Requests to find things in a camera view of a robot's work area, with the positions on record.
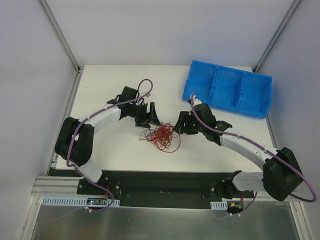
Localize red and black wires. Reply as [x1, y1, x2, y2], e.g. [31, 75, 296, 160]
[138, 121, 181, 153]

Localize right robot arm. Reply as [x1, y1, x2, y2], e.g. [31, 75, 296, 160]
[173, 103, 303, 202]

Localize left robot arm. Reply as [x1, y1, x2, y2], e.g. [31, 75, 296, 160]
[54, 86, 161, 195]

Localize blue plastic three-compartment bin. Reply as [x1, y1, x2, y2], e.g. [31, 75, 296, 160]
[182, 60, 272, 119]

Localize right white slotted cable duct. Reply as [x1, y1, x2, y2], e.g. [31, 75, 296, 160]
[210, 201, 228, 211]

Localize white slotted cable duct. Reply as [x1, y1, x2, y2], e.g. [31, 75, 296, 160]
[210, 201, 228, 211]
[42, 196, 120, 208]

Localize aluminium front rail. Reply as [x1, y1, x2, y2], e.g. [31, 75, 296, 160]
[31, 175, 83, 196]

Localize left white slotted cable duct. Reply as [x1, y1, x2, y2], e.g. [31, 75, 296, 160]
[42, 196, 120, 208]

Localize left aluminium frame post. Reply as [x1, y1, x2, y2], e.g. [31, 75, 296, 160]
[37, 0, 85, 73]

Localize aluminium frame post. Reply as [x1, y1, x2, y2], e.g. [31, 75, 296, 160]
[37, 0, 85, 73]
[252, 0, 303, 73]

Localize right aluminium frame post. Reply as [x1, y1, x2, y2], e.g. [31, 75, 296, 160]
[252, 0, 303, 73]

